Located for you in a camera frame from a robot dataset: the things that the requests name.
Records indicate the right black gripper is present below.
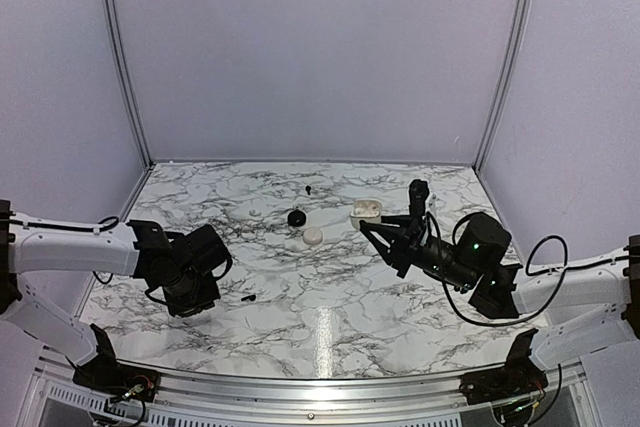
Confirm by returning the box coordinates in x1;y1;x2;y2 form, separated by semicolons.
362;214;480;291

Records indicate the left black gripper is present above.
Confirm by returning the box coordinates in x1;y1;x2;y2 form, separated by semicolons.
162;269;221;318

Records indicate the cream oval earbud case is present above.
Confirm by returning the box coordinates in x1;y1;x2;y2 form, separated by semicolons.
349;199;382;230

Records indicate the black round earbud case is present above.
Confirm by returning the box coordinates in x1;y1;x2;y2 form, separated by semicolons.
287;209;307;228

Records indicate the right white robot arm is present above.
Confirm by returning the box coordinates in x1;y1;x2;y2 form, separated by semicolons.
359;212;639;395

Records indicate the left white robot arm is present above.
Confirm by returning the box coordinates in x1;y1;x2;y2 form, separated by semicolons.
1;200;233;392

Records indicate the pink round earbud case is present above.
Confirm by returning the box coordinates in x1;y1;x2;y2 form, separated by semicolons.
302;227;324;246

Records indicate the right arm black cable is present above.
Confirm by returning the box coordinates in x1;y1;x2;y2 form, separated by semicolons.
424;211;569;327

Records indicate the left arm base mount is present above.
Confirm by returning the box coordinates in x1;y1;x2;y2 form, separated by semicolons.
68;324;160;402

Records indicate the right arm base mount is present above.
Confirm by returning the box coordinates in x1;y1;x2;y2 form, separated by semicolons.
459;329;548;405

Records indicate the aluminium front rail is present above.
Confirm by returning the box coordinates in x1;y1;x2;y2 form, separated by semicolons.
17;352;600;426

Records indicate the right corner frame post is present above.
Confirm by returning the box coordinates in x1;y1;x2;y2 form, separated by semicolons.
473;0;531;176

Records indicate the corner frame post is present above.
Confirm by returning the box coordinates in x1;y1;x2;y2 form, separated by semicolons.
103;0;154;170
473;0;531;176

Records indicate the left corner frame post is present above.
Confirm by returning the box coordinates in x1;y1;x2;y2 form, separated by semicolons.
103;0;154;170

